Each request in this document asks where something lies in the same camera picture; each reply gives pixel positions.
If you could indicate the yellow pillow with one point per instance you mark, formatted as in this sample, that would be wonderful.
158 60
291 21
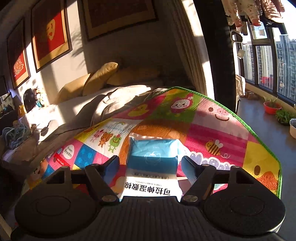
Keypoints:
97 81
72 89

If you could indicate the middle red framed picture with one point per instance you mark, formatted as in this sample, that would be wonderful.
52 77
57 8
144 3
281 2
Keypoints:
50 32

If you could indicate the dark framed picture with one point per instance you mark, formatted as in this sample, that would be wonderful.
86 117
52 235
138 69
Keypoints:
102 17

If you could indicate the colourful cartoon play mat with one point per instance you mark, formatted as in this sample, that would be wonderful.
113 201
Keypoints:
211 134

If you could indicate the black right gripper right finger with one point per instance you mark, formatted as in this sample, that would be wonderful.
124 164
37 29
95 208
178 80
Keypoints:
201 179

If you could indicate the red framed wall picture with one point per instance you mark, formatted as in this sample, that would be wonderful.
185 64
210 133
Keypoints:
17 55

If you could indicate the blue white wipes packet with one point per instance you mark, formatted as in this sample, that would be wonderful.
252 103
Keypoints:
151 167

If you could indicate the white grey bed blanket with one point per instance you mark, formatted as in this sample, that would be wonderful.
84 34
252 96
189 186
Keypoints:
83 111

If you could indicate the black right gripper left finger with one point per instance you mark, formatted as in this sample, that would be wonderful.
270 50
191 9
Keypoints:
99 177

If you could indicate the red flower pot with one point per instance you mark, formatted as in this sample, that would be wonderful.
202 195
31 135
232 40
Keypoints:
271 106

